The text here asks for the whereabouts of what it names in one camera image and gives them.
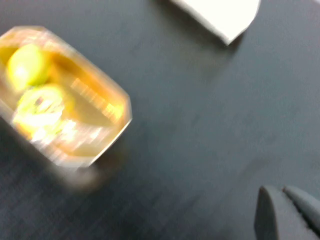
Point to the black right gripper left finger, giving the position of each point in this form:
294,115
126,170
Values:
275,220

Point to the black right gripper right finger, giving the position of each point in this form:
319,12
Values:
308,207

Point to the cream fabric pencil case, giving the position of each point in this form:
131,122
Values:
222,17

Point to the black table mat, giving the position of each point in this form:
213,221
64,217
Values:
200,120

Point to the clear amber plastic container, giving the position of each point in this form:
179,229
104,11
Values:
100,112

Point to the yellow-green round ball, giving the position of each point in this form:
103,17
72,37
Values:
27,66
42,107

